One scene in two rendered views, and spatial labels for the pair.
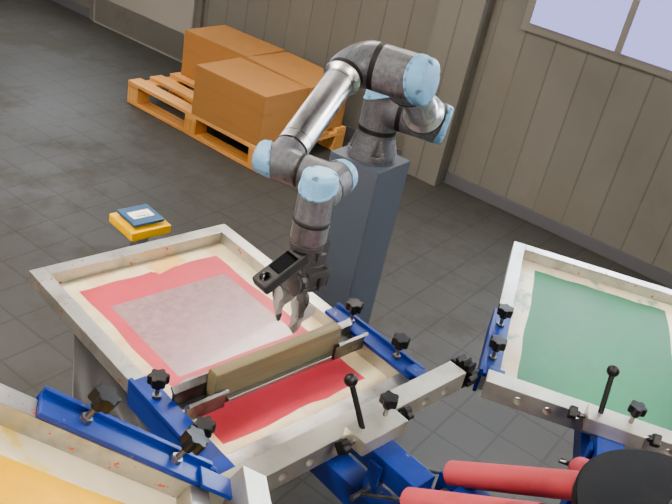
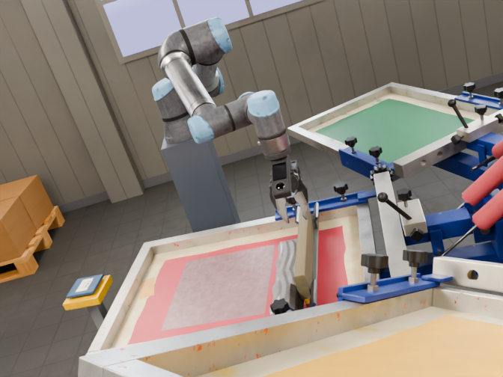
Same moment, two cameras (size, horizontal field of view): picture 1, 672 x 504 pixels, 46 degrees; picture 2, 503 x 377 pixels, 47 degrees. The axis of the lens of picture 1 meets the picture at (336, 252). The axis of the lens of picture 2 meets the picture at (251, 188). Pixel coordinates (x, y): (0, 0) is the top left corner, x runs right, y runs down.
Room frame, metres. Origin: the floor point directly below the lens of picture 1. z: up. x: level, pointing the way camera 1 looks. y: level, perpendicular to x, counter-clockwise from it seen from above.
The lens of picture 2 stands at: (0.21, 0.78, 1.87)
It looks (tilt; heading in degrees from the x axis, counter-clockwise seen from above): 24 degrees down; 333
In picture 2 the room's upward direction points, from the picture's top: 18 degrees counter-clockwise
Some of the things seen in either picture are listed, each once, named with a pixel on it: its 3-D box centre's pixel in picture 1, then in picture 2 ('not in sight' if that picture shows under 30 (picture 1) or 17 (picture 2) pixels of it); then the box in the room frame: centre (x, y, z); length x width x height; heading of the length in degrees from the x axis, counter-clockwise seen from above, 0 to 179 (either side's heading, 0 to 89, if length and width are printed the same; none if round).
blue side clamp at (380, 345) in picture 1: (370, 347); (321, 212); (1.60, -0.13, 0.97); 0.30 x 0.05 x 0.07; 49
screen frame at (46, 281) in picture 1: (220, 329); (241, 276); (1.54, 0.23, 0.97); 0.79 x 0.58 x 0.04; 49
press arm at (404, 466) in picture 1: (390, 463); (436, 227); (1.17, -0.19, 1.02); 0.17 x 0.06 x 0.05; 49
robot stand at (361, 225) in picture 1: (334, 316); (230, 259); (2.26, -0.04, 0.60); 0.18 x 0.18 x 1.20; 59
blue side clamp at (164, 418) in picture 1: (177, 430); not in sight; (1.18, 0.23, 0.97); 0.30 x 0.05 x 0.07; 49
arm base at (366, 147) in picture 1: (374, 140); (180, 123); (2.26, -0.04, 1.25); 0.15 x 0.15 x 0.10
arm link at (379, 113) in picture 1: (385, 104); (171, 95); (2.25, -0.05, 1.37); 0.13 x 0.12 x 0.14; 74
